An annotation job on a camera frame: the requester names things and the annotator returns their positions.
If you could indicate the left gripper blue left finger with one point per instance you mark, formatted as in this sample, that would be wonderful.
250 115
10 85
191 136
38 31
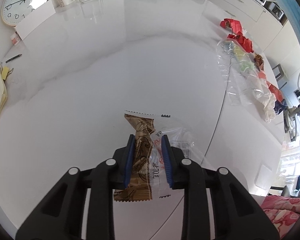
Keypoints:
59 215

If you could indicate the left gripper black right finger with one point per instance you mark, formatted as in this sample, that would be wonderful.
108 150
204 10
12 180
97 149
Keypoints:
236 214

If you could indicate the brown snack wrapper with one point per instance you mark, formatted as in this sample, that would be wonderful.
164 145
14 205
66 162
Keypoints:
148 177

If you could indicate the green paper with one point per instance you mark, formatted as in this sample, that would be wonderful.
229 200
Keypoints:
246 66

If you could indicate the yellow paper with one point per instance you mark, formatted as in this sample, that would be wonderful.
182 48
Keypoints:
239 53

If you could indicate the blue crumpled wrapper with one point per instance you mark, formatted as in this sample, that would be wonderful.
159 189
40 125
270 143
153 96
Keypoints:
280 106

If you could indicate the white crumpled tissue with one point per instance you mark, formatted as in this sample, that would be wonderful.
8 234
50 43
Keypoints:
267 100

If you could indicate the orange-red flat packet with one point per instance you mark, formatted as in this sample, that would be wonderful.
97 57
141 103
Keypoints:
276 92

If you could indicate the clear plastic bag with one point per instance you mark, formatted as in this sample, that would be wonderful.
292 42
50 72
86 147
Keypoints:
239 86

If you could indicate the pink crumpled paper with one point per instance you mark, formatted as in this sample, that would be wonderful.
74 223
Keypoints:
262 76

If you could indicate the brown crumpled wrapper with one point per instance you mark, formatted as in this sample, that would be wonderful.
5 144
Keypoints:
259 62

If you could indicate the black pen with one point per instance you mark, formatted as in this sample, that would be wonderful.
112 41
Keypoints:
13 58

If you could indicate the red crumpled paper ball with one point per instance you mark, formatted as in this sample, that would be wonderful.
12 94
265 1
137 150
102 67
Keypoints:
244 42

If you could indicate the white drawer cabinet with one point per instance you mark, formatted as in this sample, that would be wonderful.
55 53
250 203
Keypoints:
255 19

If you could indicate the red torn cardboard wrapper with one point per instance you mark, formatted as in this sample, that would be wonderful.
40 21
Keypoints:
234 25

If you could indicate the metal frame stool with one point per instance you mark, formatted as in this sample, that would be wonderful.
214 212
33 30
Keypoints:
280 76

